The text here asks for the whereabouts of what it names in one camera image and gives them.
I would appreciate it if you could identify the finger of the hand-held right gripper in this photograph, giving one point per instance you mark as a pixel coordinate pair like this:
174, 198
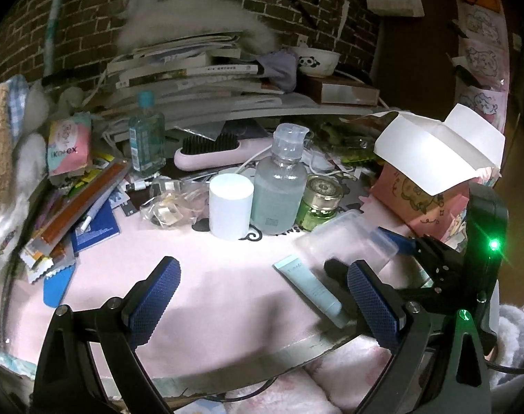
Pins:
336, 268
391, 237

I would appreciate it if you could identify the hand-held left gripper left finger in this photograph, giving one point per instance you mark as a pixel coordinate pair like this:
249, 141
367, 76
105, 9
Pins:
156, 297

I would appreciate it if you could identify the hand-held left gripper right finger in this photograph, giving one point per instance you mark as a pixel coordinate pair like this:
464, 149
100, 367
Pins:
374, 306

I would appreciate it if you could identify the light blue cream tube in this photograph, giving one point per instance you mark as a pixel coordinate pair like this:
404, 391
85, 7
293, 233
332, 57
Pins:
309, 287

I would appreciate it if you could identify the clear plastic case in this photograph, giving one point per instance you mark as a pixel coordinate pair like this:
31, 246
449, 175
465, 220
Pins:
352, 237

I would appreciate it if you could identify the pink box with white flaps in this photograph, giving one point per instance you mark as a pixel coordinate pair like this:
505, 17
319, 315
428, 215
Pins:
417, 207

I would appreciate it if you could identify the green jar with gold lid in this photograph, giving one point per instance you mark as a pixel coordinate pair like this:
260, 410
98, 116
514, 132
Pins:
320, 202

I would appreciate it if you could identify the clear flip-cap lotion bottle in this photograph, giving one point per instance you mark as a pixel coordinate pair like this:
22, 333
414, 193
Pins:
279, 189

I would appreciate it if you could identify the white cylinder container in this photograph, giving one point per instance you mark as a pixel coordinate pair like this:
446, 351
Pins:
229, 207

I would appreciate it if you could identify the pink cartoon desk mat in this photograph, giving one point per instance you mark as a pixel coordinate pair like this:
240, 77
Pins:
223, 276

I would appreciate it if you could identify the blue booklet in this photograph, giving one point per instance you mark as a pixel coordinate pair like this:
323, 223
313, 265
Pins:
100, 228

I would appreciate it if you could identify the crumpled clear plastic bags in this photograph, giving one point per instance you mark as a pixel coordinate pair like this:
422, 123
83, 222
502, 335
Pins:
171, 207

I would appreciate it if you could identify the green foil wrapper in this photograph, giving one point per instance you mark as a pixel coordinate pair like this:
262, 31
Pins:
348, 146

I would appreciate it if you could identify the white pen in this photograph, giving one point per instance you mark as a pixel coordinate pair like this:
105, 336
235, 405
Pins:
87, 223

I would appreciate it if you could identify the grey fleece blanket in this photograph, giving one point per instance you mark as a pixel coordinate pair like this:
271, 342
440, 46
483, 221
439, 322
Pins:
514, 336

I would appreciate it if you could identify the white zigzag-edged sachet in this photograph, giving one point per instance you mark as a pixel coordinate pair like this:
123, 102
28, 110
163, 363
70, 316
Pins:
40, 269

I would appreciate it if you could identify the brown box under bowl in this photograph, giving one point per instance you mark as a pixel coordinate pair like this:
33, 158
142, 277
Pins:
344, 90

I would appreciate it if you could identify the clear bottle with blue cap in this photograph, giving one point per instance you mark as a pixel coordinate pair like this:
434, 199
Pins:
145, 138

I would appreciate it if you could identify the pink hair brush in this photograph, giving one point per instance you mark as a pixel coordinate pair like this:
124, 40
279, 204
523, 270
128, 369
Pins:
227, 151

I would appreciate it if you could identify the pink cartoon hanging organizer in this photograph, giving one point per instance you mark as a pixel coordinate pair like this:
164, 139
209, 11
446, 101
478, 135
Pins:
482, 56

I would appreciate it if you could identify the pink pad packet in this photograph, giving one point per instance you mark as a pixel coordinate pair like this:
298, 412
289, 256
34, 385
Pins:
68, 142

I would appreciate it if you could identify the white fluffy toy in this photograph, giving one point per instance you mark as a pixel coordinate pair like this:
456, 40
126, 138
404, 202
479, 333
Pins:
29, 164

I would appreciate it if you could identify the white panda bowl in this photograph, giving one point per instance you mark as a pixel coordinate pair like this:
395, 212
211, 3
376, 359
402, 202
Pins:
316, 62

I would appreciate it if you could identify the purple cloth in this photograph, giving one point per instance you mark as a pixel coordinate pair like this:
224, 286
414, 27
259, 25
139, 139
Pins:
281, 69

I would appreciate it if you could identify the stack of books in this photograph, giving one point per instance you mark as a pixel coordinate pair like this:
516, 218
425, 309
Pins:
180, 82

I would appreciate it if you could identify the white stick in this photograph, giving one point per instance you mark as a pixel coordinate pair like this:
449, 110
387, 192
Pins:
344, 21

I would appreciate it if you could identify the blue plaid cloth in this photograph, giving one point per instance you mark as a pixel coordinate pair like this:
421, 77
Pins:
18, 103

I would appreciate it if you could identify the white fluffy plush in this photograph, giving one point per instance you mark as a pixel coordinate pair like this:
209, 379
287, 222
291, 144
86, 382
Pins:
188, 21

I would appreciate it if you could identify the teal hoop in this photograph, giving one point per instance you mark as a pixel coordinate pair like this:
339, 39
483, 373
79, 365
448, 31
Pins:
55, 21

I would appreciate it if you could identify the white wall plug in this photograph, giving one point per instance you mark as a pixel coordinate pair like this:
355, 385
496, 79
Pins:
302, 41

